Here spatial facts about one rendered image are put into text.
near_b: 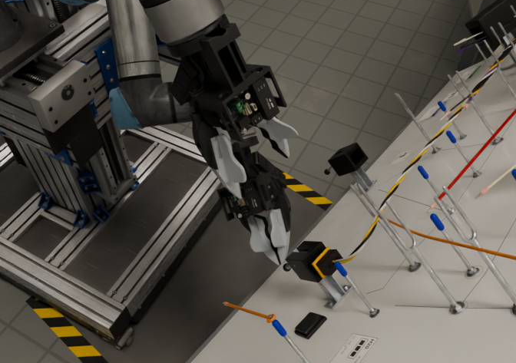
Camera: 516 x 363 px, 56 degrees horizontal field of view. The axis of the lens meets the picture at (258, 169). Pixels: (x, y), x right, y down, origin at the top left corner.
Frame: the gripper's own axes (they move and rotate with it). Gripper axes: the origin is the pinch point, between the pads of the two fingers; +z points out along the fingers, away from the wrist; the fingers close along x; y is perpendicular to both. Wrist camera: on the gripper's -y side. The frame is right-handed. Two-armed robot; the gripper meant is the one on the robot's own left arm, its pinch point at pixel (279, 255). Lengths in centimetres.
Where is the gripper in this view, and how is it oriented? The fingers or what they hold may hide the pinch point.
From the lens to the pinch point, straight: 81.8
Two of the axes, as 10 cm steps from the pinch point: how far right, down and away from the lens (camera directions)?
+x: 8.8, -3.0, -3.8
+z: 3.2, 9.5, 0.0
